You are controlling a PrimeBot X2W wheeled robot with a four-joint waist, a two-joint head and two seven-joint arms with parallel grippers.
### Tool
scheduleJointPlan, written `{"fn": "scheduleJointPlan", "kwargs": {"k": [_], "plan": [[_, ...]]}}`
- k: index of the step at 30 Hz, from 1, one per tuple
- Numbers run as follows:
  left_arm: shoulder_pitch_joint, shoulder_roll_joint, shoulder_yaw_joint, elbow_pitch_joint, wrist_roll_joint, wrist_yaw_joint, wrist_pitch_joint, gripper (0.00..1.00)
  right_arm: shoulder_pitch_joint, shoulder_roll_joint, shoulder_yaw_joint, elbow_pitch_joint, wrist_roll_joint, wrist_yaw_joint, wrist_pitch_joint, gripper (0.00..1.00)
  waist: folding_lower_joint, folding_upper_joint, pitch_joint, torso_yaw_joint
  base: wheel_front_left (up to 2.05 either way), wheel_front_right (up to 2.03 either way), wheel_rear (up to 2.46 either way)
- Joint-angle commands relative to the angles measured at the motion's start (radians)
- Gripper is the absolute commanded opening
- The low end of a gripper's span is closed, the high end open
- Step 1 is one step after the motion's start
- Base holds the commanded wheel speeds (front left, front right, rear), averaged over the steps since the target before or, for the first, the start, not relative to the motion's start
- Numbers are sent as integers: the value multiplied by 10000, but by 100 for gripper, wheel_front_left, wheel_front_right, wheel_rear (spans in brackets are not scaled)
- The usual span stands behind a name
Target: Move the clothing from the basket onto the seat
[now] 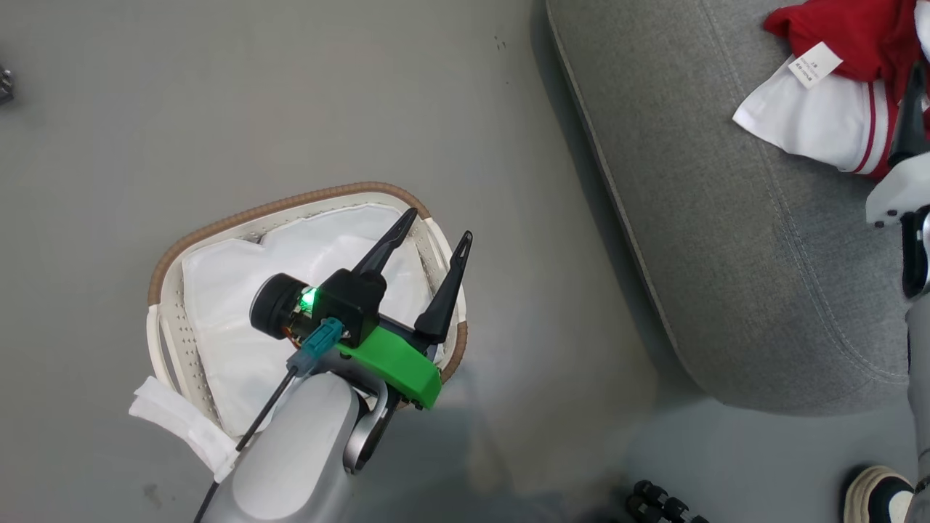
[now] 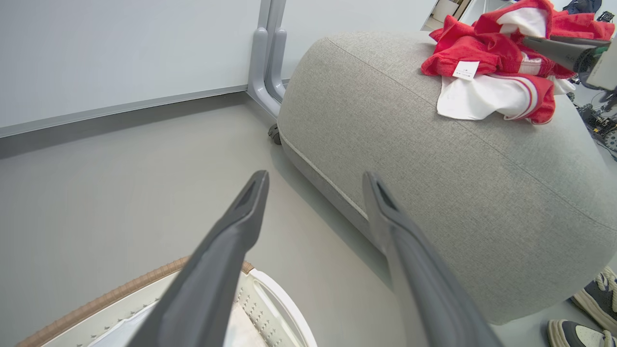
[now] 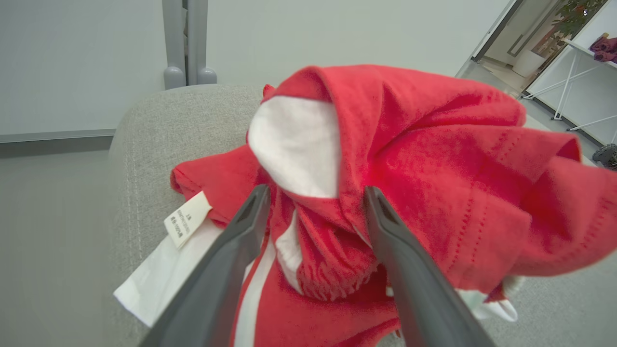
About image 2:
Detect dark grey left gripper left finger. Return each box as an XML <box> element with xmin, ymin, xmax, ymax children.
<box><xmin>126</xmin><ymin>170</ymin><xmax>270</xmax><ymax>347</ymax></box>

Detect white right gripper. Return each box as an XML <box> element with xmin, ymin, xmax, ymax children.
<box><xmin>523</xmin><ymin>35</ymin><xmax>617</xmax><ymax>92</ymax></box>

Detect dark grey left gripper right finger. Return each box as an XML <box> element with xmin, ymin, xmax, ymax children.
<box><xmin>362</xmin><ymin>172</ymin><xmax>505</xmax><ymax>347</ymax></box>

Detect red and white jersey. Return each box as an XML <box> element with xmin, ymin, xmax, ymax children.
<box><xmin>420</xmin><ymin>0</ymin><xmax>616</xmax><ymax>125</ymax></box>

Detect grey fabric sofa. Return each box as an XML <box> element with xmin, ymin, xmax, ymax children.
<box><xmin>277</xmin><ymin>31</ymin><xmax>617</xmax><ymax>325</ymax></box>

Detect dark blue garment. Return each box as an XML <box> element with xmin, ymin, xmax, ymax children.
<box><xmin>562</xmin><ymin>0</ymin><xmax>604</xmax><ymax>15</ymax></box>

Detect white laundry basket brown rim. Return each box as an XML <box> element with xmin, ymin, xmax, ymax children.
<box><xmin>16</xmin><ymin>256</ymin><xmax>318</xmax><ymax>347</ymax></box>

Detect white box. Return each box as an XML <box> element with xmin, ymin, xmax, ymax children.
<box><xmin>430</xmin><ymin>0</ymin><xmax>464</xmax><ymax>23</ymax></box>

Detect grey sneaker white sole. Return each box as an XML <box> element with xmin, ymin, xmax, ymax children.
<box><xmin>547</xmin><ymin>319</ymin><xmax>617</xmax><ymax>347</ymax></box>
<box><xmin>571</xmin><ymin>266</ymin><xmax>617</xmax><ymax>334</ymax></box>

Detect curved grey partition foot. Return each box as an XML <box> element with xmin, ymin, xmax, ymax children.
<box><xmin>246</xmin><ymin>27</ymin><xmax>290</xmax><ymax>119</ymax></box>

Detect black equipment with cables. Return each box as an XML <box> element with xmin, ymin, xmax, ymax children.
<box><xmin>567</xmin><ymin>72</ymin><xmax>617</xmax><ymax>162</ymax></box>

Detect grey aluminium panel rail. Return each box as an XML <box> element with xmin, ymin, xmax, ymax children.
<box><xmin>0</xmin><ymin>85</ymin><xmax>249</xmax><ymax>139</ymax></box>

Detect grey partition post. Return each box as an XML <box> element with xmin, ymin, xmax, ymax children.
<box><xmin>257</xmin><ymin>0</ymin><xmax>288</xmax><ymax>34</ymax></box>

